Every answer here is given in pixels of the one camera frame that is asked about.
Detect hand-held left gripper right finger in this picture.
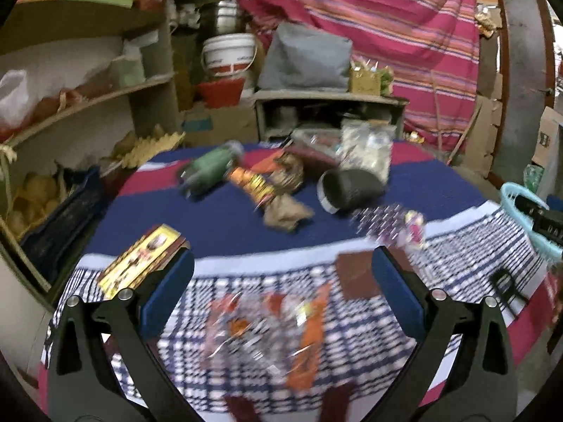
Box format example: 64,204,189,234
372,246,517,422

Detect small grey shelf unit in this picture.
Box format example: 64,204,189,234
253,88,410,143

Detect cardboard box with blue label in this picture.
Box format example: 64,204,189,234
180,101,260,146

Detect wooden utensil holder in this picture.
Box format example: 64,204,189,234
349,64,383,95

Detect red plastic basin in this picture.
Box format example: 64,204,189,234
196,77,247,108

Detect paper egg carton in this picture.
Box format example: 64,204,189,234
119,129,188,170

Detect pile of yellowish produce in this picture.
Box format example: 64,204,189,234
9,171,60,238

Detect dark blue plastic crate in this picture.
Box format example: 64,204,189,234
20,165,108,286

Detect light blue plastic basket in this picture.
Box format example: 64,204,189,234
499,182,563,260

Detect cardboard box with black print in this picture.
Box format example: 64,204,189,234
532,105,563,168

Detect flattened cardboard sheets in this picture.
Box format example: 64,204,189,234
464,70,504,177

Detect clear jar with green contents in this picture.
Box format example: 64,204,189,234
178,141,245,196

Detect clear red printed plastic bag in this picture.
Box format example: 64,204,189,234
200,292,286,374

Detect grey fabric bag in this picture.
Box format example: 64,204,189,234
257,22,355,93

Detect clear bag with white contents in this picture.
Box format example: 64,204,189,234
336,121,394,181

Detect brown sandpaper sheet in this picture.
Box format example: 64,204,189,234
336,250,414,302

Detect wooden wall shelf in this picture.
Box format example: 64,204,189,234
0,0,185,317

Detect clear jar with dark red contents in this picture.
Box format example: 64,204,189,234
290,129,344,179

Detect pink striped cloth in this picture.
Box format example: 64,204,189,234
231,0,480,146

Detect green plastic bag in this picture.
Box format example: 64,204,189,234
523,165,546,194

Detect purple bead blister pack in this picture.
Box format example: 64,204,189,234
352,204,429,251

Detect orange clear plastic wrapper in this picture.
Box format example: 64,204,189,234
285,283,333,390

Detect grey metal door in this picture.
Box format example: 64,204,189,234
497,0,555,181

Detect white plastic bag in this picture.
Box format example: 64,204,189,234
0,68,31,128

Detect white plastic bucket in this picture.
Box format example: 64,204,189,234
201,33,258,82

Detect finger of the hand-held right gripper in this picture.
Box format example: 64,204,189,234
514,194,550,220

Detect yellow printed box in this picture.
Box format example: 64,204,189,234
99,224,190,297

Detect brown paper bag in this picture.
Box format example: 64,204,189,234
263,152,315,232

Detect black ribbed cup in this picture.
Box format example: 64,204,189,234
317,168,385,214

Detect large steel pot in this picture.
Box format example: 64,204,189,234
200,0,245,36

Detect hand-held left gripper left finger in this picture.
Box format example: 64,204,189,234
46,248,196,422

